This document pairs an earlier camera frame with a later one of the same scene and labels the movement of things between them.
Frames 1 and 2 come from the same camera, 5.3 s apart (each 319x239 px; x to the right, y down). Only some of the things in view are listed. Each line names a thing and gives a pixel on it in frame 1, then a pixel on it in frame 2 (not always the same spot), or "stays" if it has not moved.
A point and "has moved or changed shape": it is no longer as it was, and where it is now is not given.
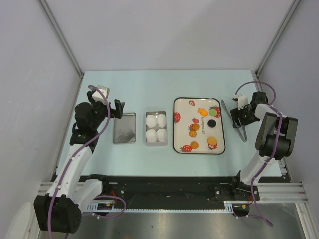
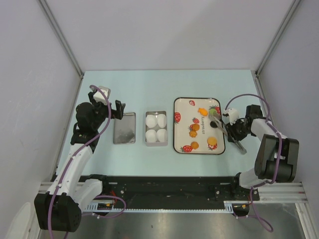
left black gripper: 115,113 stays
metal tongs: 245,139 has moved or changed shape
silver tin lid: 124,129 stays
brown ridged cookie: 195,145 stays
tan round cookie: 212,141 stays
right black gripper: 236,113 → 231,131
